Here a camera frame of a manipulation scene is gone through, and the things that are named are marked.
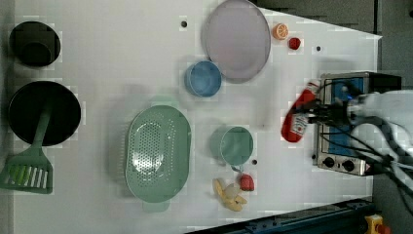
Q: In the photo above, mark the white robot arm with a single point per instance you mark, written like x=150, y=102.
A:
x=377, y=124

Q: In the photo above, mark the green cup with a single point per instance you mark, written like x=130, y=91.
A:
x=233, y=145

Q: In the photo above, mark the red strawberry toy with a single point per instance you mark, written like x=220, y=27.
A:
x=246, y=183

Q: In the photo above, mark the silver toaster oven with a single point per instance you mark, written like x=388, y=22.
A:
x=334, y=151

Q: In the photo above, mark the small black pot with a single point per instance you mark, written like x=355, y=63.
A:
x=35, y=43

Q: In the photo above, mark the peeled banana toy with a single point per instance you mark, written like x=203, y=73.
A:
x=229, y=195

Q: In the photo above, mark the yellow clamp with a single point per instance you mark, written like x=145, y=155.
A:
x=375, y=225

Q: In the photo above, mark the green strainer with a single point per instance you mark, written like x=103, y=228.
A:
x=158, y=146

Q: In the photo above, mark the lilac round plate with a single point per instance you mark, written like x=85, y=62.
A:
x=237, y=39

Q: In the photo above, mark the blue round bowl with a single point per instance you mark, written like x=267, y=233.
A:
x=203, y=79

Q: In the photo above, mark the green slotted spatula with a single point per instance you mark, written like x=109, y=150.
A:
x=31, y=171

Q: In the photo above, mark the red ketchup bottle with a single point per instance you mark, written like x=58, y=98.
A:
x=295, y=123

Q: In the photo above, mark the blue metal rail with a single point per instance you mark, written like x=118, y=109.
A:
x=339, y=218

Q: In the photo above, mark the small red toy fruit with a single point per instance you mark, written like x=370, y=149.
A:
x=294, y=43

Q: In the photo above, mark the orange slice toy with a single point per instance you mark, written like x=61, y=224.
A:
x=280, y=31

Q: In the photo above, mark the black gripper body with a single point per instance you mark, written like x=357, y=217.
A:
x=333, y=114

